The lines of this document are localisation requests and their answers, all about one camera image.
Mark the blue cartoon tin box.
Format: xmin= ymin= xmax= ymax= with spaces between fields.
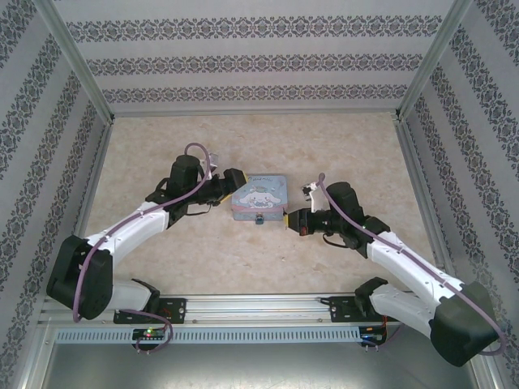
xmin=229 ymin=174 xmax=290 ymax=223

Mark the small circuit board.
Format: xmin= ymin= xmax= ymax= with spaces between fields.
xmin=361 ymin=327 xmax=386 ymax=344
xmin=133 ymin=328 xmax=166 ymax=341

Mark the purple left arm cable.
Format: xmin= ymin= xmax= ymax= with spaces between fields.
xmin=71 ymin=143 xmax=214 ymax=354

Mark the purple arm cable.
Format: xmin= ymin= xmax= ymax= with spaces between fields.
xmin=318 ymin=173 xmax=508 ymax=357
xmin=71 ymin=143 xmax=214 ymax=354

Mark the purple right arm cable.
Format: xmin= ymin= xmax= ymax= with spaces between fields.
xmin=318 ymin=173 xmax=508 ymax=357

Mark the aluminium side rail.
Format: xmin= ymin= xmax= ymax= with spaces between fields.
xmin=395 ymin=119 xmax=459 ymax=284
xmin=56 ymin=119 xmax=117 ymax=297

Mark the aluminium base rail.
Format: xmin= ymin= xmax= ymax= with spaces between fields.
xmin=40 ymin=294 xmax=410 ymax=325

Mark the slotted grey cable duct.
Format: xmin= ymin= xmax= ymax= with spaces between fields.
xmin=54 ymin=327 xmax=362 ymax=344

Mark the aluminium frame post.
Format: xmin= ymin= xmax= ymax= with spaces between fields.
xmin=393 ymin=0 xmax=475 ymax=121
xmin=34 ymin=0 xmax=117 ymax=125

